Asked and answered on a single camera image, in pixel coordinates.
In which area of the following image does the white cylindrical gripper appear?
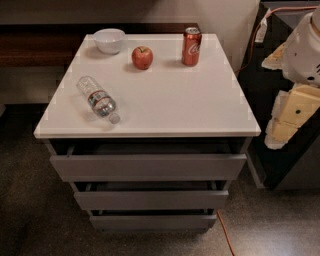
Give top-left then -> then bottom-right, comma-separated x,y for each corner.
261,12 -> 320,149

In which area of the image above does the grey top drawer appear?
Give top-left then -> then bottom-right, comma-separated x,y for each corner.
50,154 -> 246,182

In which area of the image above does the clear plastic water bottle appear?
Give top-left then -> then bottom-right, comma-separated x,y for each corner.
76,76 -> 120,124

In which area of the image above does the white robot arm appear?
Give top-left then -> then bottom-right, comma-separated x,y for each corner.
262,6 -> 320,150

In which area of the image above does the grey bottom drawer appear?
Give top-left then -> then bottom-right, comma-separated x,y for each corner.
89,209 -> 217,232

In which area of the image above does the black side cabinet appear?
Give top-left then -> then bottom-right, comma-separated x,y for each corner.
238,0 -> 320,190

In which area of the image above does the red cola can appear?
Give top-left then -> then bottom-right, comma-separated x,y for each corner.
182,27 -> 202,66

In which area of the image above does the red apple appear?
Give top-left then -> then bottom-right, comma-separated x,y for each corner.
131,46 -> 153,70

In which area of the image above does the white bowl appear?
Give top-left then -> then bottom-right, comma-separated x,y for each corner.
93,28 -> 125,55

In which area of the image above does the dark wooden bench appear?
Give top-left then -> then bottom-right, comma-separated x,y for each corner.
0,22 -> 198,67

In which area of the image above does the orange cable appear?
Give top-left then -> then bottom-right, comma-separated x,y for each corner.
216,5 -> 319,256

